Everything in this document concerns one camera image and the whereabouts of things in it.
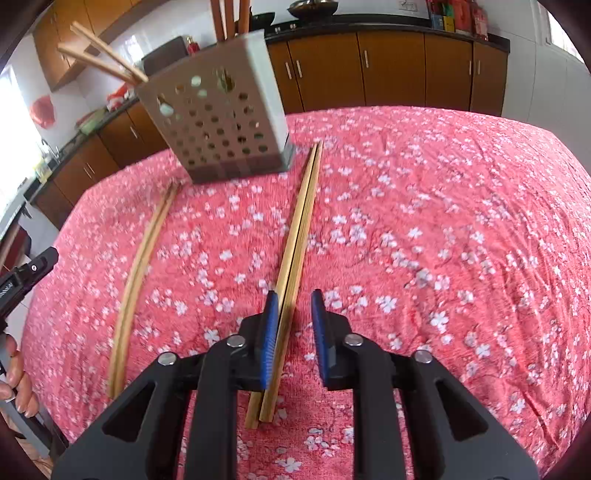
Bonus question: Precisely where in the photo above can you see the group chopstick three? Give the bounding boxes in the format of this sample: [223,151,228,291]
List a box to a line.
[70,21,148,85]
[107,182,179,400]

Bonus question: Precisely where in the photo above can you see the group chopstick two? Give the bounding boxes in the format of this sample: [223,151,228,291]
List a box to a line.
[223,0,235,39]
[57,43,139,86]

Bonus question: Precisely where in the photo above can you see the group chopstick five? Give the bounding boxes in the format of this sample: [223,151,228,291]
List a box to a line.
[260,142,324,423]

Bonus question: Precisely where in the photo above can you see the group chopstick one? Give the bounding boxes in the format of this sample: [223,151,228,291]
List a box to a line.
[209,0,225,43]
[238,0,250,35]

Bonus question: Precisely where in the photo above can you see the person's left hand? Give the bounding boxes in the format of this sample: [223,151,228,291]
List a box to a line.
[0,335,39,418]

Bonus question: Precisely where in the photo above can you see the green basin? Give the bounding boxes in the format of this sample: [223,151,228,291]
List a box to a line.
[76,107,108,136]

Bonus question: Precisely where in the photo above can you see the red floral tablecloth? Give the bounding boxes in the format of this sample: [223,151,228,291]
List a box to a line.
[21,107,590,479]

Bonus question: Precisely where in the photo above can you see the red white snack bags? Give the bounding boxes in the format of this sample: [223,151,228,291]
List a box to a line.
[106,83,135,112]

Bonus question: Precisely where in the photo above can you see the perforated beige utensil holder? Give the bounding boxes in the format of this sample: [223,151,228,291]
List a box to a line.
[136,31,294,184]

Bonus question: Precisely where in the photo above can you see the upper wooden cabinets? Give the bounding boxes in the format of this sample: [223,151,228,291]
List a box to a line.
[33,0,166,92]

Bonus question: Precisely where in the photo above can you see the wooden cabinets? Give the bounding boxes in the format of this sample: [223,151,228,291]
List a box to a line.
[27,30,512,229]
[33,0,166,92]

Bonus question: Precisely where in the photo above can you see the dark wooden cutting board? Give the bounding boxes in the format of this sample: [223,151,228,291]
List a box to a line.
[141,36,188,77]

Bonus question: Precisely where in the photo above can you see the red bottle on counter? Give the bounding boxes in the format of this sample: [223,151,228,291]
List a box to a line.
[186,36,199,55]

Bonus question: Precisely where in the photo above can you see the black wok left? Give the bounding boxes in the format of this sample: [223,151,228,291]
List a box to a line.
[249,12,276,32]

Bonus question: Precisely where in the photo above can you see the black countertop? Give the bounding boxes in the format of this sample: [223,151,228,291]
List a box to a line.
[22,13,512,204]

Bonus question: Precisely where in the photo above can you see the lower wooden cabinets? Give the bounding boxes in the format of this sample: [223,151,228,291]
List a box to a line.
[27,30,512,229]

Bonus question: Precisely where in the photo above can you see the black lidded wok right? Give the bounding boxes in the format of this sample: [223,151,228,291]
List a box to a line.
[287,0,339,21]

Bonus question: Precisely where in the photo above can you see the red bag with condiments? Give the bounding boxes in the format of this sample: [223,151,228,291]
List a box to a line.
[427,0,489,41]

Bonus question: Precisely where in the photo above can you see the red plastic bag on wall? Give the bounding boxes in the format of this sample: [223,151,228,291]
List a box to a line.
[30,95,55,130]

